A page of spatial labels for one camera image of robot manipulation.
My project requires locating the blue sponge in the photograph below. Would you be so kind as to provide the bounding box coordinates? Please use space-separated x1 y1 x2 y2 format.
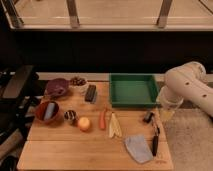
44 103 55 120

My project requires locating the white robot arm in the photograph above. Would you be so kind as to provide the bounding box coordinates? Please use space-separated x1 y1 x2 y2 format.
162 62 213 118

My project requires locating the green tray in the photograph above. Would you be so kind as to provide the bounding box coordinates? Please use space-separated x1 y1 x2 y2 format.
109 73 159 108

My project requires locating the dark rectangular block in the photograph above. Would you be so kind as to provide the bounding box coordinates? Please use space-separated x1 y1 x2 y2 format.
85 85 96 102

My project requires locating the orange carrot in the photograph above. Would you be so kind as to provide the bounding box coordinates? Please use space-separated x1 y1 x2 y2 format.
99 108 107 130

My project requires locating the orange fruit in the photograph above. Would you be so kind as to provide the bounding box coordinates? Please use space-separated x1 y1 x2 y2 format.
77 117 91 131

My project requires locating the small metal cup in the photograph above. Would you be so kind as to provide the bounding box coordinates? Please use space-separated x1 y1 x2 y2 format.
64 110 77 125

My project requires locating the purple bowl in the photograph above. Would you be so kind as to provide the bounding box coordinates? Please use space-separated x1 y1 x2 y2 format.
46 78 69 97

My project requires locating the small black object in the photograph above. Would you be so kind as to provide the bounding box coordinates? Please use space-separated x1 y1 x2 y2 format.
143 112 154 123

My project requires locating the wooden cutting board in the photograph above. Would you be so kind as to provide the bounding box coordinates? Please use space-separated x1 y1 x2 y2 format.
18 82 174 171

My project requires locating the brown bowl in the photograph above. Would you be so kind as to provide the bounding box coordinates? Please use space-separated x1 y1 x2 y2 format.
35 101 59 124

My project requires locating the blue-grey cloth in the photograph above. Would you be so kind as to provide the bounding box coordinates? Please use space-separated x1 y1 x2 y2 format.
124 134 153 164

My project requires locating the black chair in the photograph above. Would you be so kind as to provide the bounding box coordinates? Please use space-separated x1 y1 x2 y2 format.
0 65 40 145

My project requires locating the black handled knife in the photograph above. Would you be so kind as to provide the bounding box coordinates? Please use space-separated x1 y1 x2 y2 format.
152 122 160 156

